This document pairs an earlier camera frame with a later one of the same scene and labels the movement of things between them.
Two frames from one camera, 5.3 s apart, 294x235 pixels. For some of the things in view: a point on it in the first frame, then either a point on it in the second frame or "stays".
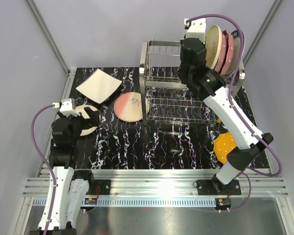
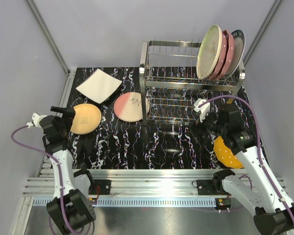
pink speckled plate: [128, 106] stays
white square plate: [99, 84] stays
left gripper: [93, 120] to [68, 114]
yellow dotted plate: [224, 143] stays
